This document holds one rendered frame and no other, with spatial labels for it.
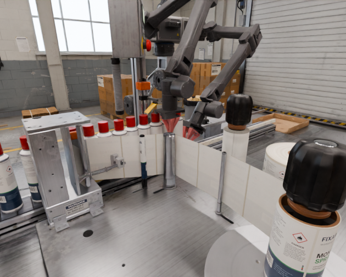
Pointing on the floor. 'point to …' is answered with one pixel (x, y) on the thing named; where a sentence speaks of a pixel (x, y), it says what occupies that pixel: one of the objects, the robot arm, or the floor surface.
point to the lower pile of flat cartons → (39, 112)
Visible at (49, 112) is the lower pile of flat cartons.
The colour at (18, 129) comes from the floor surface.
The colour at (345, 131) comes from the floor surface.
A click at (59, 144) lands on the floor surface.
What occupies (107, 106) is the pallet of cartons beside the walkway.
